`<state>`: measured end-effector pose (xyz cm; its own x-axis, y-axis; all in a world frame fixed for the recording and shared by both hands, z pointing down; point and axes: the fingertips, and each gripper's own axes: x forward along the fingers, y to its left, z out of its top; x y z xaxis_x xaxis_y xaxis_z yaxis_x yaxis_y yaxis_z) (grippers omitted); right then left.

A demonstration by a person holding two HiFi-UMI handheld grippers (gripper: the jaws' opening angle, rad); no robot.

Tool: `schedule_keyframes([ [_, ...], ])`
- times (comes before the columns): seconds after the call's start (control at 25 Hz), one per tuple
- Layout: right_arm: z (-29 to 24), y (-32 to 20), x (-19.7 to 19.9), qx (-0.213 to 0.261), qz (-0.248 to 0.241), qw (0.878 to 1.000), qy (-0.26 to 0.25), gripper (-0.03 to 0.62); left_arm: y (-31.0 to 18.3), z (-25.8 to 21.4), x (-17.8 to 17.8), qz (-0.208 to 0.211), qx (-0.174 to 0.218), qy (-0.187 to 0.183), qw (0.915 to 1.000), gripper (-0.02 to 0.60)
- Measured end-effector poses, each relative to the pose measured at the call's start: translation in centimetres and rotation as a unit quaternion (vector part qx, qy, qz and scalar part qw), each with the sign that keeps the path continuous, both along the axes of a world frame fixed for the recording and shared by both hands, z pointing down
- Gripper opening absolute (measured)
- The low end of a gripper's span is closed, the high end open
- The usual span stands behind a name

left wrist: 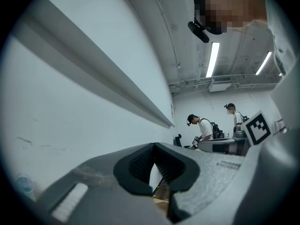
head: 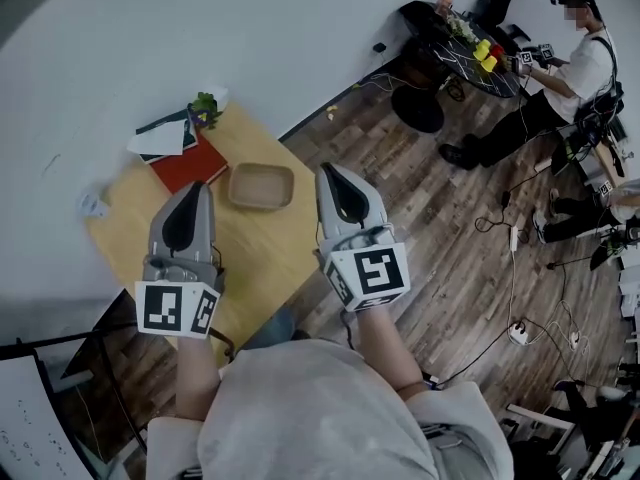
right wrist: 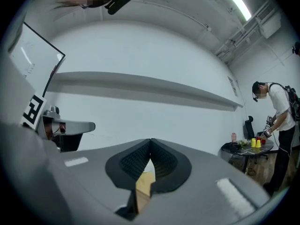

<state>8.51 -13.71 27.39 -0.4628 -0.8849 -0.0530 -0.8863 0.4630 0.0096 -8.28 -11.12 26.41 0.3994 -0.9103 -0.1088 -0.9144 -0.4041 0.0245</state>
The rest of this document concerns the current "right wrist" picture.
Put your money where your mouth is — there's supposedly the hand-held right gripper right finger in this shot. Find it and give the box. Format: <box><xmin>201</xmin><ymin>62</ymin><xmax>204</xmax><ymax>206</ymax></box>
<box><xmin>137</xmin><ymin>138</ymin><xmax>270</xmax><ymax>225</ymax></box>

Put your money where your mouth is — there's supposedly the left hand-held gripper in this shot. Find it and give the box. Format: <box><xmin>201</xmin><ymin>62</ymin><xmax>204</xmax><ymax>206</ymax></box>
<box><xmin>20</xmin><ymin>93</ymin><xmax>96</xmax><ymax>153</ymax></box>

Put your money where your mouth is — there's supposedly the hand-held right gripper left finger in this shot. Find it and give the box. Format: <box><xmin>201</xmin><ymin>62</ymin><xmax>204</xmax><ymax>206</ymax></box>
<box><xmin>60</xmin><ymin>138</ymin><xmax>152</xmax><ymax>225</ymax></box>

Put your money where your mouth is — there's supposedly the round black marble table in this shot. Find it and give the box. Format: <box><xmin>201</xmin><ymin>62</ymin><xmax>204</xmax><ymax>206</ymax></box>
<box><xmin>221</xmin><ymin>138</ymin><xmax>275</xmax><ymax>173</ymax></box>

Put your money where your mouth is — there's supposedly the black office chair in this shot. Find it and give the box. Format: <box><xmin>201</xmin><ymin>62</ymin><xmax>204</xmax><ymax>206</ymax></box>
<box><xmin>243</xmin><ymin>115</ymin><xmax>255</xmax><ymax>139</ymax></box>

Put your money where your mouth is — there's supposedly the ceiling air conditioner unit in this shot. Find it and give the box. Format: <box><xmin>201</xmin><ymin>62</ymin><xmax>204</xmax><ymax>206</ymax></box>
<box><xmin>255</xmin><ymin>0</ymin><xmax>282</xmax><ymax>38</ymax></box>

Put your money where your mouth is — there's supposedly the ceiling strip light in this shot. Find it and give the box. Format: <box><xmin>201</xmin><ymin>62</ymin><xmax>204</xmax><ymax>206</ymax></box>
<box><xmin>217</xmin><ymin>0</ymin><xmax>253</xmax><ymax>21</ymax></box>

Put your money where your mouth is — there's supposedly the whiteboard with black frame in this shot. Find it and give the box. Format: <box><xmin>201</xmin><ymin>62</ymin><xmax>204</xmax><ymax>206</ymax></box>
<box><xmin>8</xmin><ymin>21</ymin><xmax>67</xmax><ymax>98</ymax></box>

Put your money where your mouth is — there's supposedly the white wall notice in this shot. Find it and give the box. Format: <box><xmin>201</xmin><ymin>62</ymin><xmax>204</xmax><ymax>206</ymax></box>
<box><xmin>227</xmin><ymin>75</ymin><xmax>241</xmax><ymax>97</ymax></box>

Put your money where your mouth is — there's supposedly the black head-mounted camera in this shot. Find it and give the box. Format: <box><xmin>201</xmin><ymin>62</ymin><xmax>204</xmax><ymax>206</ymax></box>
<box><xmin>104</xmin><ymin>0</ymin><xmax>133</xmax><ymax>15</ymax></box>

